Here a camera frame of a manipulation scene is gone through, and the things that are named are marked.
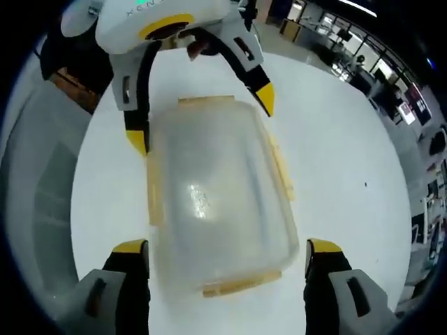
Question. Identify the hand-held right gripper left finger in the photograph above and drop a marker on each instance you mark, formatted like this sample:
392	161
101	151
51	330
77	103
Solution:
129	296

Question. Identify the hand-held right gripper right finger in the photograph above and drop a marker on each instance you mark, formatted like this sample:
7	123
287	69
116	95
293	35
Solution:
324	296

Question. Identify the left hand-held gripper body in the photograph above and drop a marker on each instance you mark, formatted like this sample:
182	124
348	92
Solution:
122	24

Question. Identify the clear plastic container yellow buckles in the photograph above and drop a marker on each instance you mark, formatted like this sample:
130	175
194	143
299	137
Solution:
223	195

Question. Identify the person's left hand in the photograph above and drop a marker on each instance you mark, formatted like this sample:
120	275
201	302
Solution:
197	47

